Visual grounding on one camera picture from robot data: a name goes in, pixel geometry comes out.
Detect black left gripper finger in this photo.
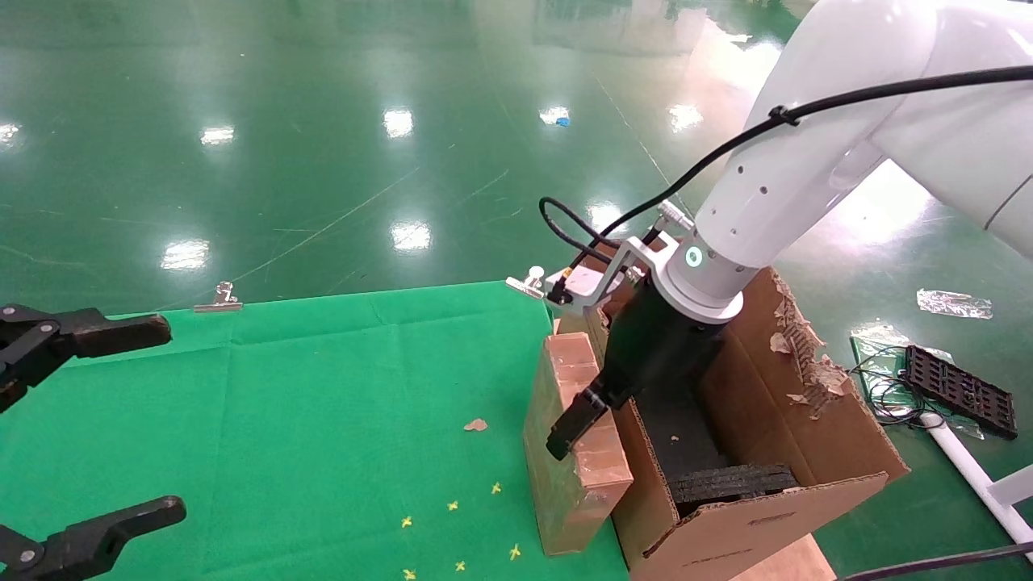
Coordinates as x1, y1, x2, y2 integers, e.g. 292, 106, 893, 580
0, 303, 172, 414
0, 495, 187, 581

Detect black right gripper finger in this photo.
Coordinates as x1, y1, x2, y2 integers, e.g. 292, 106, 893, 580
546, 386, 612, 462

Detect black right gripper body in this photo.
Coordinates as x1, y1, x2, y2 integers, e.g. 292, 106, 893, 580
597, 282, 723, 412

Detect wooden block with hole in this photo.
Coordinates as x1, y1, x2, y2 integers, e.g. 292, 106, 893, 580
523, 331, 634, 558

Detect large open cardboard carton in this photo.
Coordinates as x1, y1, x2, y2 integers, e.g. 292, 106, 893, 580
557, 258, 911, 581

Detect black foam slab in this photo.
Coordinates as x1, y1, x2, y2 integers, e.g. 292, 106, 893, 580
668, 462, 800, 519

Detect large green table cloth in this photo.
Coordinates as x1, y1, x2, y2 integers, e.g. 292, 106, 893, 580
0, 280, 630, 581

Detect clear plastic bag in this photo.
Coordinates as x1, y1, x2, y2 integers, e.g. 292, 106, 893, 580
849, 323, 987, 441

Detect crumpled clear plastic wrap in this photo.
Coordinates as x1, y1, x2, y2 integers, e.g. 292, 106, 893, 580
917, 289, 993, 320

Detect black plastic grid tray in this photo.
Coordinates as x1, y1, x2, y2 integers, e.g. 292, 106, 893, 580
900, 345, 1018, 441

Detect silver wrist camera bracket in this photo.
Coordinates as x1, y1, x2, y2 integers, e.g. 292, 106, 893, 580
545, 202, 695, 314

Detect thin black wire bundle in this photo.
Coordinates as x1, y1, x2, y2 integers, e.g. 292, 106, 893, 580
847, 347, 931, 426

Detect white pipe frame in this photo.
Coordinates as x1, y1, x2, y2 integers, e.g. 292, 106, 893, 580
920, 412, 1033, 566

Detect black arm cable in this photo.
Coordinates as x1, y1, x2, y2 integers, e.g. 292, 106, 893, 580
539, 66, 1033, 269

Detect thick black cable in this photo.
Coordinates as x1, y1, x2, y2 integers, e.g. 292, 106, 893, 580
838, 542, 1033, 581

